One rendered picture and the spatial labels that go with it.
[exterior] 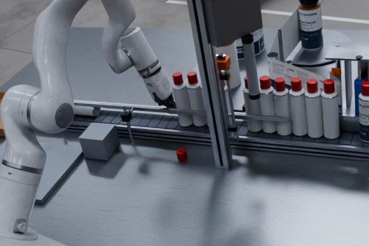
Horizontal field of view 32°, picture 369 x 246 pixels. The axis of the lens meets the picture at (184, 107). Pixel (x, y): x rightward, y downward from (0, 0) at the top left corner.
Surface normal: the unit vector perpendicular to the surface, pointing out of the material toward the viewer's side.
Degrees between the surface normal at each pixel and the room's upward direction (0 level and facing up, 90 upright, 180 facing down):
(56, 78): 61
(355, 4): 0
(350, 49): 0
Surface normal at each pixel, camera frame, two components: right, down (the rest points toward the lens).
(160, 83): 0.76, -0.19
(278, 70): -0.73, 0.45
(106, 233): -0.17, -0.84
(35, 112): -0.54, 0.06
